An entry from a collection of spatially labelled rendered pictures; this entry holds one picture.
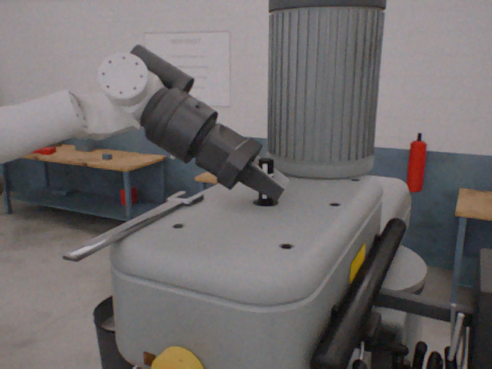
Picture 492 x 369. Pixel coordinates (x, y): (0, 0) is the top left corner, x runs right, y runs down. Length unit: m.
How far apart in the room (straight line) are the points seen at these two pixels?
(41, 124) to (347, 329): 0.47
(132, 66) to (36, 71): 6.78
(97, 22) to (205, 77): 1.70
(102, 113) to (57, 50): 6.35
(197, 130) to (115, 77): 0.13
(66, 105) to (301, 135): 0.37
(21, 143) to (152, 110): 0.18
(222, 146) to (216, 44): 4.91
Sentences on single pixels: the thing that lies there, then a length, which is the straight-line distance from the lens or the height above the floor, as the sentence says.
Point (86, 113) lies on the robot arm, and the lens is 0.73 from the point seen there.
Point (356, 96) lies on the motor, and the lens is 0.79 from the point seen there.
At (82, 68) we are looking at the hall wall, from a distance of 6.78.
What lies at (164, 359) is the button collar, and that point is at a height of 1.78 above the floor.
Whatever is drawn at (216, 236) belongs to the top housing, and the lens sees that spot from 0.54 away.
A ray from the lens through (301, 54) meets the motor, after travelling 0.78.
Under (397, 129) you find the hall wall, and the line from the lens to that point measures 4.88.
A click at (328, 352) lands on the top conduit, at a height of 1.81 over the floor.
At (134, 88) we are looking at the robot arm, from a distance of 0.63.
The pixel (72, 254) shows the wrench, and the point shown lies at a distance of 0.51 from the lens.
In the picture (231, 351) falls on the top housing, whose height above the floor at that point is 1.80.
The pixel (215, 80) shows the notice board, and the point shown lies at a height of 1.84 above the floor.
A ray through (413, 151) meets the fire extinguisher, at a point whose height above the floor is 1.20.
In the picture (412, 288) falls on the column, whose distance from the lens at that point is 1.21.
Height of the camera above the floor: 2.09
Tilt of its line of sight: 15 degrees down
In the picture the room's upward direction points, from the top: straight up
